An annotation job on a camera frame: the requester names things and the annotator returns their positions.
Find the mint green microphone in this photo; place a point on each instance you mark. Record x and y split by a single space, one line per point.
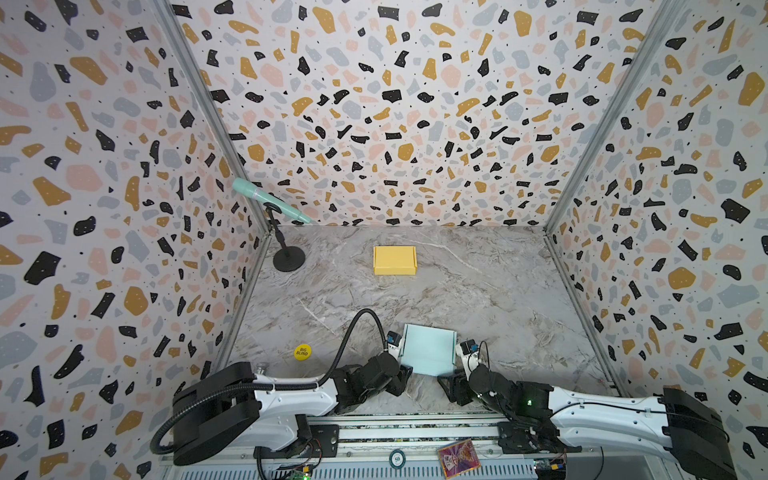
249 190

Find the colourful card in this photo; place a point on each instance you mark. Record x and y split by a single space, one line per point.
458 458

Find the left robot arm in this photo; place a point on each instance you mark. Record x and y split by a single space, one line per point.
238 406

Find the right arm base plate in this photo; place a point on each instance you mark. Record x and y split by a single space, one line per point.
515 439

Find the black microphone stand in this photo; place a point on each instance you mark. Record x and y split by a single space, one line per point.
287 258

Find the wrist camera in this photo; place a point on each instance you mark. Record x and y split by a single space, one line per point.
394 344
469 354

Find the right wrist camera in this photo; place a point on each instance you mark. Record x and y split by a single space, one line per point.
469 354

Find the light blue paper box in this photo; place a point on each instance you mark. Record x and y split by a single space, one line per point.
429 351

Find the round teal sticker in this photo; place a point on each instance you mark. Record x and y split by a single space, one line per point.
397 459

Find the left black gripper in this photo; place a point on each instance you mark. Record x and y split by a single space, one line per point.
392 370

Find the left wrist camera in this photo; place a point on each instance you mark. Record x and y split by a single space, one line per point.
394 344

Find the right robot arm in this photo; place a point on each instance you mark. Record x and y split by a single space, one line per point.
673 425

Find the yellow paper box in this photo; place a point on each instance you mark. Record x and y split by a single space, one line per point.
395 261

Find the yellow round sticker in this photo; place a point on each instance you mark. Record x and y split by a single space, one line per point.
302 352

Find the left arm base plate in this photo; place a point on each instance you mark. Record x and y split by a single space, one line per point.
316 441

